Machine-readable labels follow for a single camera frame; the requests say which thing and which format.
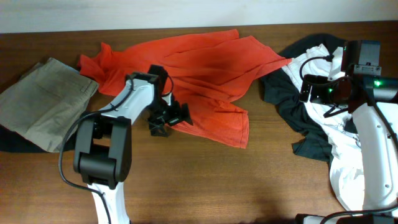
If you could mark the folded black garment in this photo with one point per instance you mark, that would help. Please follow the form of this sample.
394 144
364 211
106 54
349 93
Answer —
14 143

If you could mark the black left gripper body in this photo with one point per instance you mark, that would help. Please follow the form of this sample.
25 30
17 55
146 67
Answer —
160 111

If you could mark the red orange t-shirt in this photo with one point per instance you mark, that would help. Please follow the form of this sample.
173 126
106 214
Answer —
208 72

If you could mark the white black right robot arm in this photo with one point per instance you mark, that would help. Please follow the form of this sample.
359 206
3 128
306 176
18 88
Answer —
372 101

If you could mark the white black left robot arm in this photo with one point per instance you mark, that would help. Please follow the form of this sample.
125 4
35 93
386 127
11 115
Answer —
103 146

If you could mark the folded khaki trousers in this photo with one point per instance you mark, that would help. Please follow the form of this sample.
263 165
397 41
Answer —
45 102

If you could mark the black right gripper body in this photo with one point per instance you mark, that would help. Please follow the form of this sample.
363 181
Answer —
322 91

